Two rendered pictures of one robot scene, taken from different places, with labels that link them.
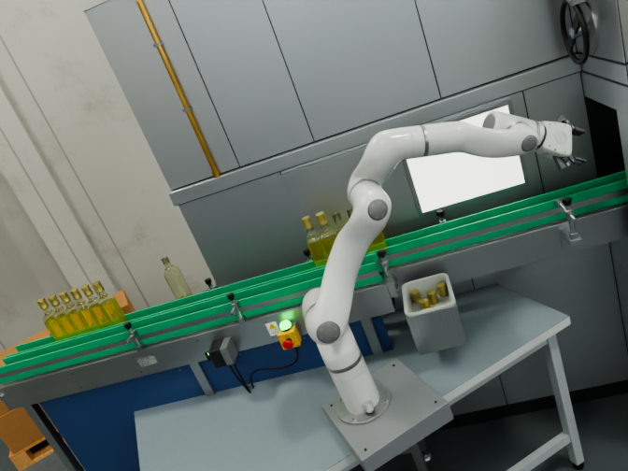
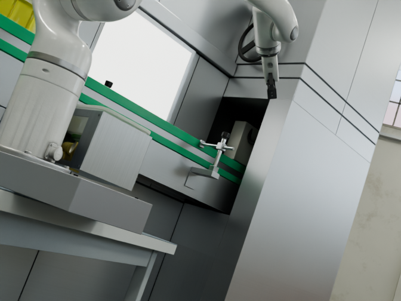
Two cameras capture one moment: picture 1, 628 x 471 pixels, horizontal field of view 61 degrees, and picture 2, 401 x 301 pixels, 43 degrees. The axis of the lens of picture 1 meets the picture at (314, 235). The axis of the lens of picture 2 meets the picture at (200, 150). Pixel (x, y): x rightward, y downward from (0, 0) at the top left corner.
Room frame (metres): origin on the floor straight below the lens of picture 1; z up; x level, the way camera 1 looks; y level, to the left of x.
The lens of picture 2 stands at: (0.64, 0.69, 0.77)
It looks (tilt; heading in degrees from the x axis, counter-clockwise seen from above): 10 degrees up; 304
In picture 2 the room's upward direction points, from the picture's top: 20 degrees clockwise
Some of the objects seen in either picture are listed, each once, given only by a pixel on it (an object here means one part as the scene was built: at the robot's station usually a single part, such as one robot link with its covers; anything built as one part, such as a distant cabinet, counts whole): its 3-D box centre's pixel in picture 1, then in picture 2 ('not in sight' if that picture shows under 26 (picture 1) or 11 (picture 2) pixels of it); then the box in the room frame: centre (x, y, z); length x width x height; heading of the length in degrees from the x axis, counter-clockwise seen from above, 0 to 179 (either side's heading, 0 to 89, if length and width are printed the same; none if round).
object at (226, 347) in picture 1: (223, 352); not in sight; (1.85, 0.50, 0.96); 0.08 x 0.08 x 0.08; 76
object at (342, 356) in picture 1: (328, 325); (66, 16); (1.48, 0.06, 1.11); 0.19 x 0.12 x 0.24; 0
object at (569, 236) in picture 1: (569, 225); (211, 160); (1.60, -0.83, 1.07); 0.17 x 0.05 x 0.23; 166
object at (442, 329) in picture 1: (432, 309); (89, 146); (1.65, -0.30, 0.92); 0.27 x 0.17 x 0.15; 166
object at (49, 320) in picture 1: (56, 325); not in sight; (2.22, 1.21, 1.19); 0.06 x 0.06 x 0.28; 76
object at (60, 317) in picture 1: (67, 322); not in sight; (2.20, 1.15, 1.19); 0.06 x 0.06 x 0.28; 76
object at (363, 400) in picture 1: (354, 382); (39, 114); (1.45, 0.05, 0.90); 0.19 x 0.19 x 0.18
